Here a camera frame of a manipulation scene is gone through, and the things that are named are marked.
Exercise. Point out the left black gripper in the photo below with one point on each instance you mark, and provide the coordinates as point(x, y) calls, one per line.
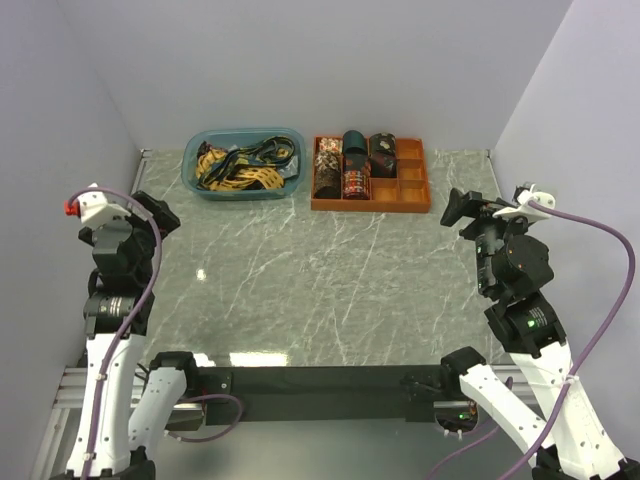
point(164, 218)

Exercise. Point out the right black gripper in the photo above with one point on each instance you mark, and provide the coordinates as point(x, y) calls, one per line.
point(472, 203)

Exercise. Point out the blue floral tie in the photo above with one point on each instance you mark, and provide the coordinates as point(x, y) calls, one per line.
point(250, 155)

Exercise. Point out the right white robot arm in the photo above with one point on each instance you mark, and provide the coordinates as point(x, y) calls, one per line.
point(565, 439)

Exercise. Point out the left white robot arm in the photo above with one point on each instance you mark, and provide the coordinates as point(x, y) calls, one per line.
point(117, 438)

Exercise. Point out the orange divided tray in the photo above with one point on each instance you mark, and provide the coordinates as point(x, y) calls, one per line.
point(408, 192)

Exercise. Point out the blue plastic bin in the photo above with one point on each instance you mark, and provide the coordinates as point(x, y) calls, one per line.
point(212, 180)

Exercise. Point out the dark tie in bin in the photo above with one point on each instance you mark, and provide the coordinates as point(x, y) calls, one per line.
point(206, 151)

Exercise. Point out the maroon rolled tie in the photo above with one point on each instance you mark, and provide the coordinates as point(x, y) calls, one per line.
point(383, 165)

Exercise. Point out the yellow patterned tie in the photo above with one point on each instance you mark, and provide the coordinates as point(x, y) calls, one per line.
point(240, 172)

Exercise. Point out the black floral rolled tie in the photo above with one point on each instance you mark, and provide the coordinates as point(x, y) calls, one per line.
point(383, 143)

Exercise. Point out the red striped rolled tie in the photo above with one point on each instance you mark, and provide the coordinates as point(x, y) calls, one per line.
point(355, 185)

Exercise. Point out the dark red dotted rolled tie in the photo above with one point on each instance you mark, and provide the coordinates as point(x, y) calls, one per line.
point(357, 162)

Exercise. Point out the teal rolled tie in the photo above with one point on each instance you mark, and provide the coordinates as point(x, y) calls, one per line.
point(354, 142)

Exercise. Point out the dark brown rolled tie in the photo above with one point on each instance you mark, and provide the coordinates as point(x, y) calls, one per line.
point(327, 184)

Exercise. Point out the brown patterned rolled tie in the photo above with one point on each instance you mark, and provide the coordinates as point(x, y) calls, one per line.
point(327, 161)

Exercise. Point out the red white rolled tie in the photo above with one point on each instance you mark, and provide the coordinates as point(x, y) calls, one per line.
point(330, 144)

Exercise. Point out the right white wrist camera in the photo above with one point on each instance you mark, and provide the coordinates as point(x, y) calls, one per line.
point(525, 197)

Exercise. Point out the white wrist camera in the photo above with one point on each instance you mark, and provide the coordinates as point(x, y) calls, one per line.
point(525, 197)
point(94, 209)

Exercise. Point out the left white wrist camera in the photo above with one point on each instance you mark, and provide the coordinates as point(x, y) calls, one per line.
point(94, 209)

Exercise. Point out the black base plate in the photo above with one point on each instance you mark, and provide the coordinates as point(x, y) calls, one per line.
point(286, 394)

